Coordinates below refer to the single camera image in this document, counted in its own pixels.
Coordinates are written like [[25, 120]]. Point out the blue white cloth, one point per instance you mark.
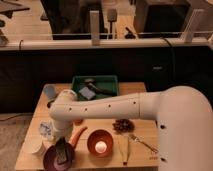
[[45, 129]]

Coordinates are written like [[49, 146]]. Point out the red bowl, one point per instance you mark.
[[100, 135]]

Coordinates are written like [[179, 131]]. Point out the purple bowl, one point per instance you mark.
[[58, 159]]

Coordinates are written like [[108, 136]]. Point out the metal fork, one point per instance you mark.
[[136, 139]]

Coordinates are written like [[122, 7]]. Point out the white egg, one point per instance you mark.
[[100, 147]]

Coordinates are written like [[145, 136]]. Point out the orange fruit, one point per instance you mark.
[[78, 122]]

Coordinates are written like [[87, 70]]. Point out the white cup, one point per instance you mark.
[[34, 145]]

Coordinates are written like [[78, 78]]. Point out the light blue cup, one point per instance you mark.
[[50, 92]]

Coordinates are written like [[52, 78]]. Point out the yellow banana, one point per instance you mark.
[[123, 142]]

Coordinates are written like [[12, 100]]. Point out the small metal cup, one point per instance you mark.
[[49, 104]]

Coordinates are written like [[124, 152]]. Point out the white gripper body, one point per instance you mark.
[[61, 129]]

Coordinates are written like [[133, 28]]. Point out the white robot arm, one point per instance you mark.
[[184, 116]]

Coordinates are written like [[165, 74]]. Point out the green tray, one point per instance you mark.
[[103, 86]]

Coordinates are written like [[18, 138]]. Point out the orange carrot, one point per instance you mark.
[[74, 139]]

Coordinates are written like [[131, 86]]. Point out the bunch of dark grapes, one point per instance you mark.
[[123, 126]]

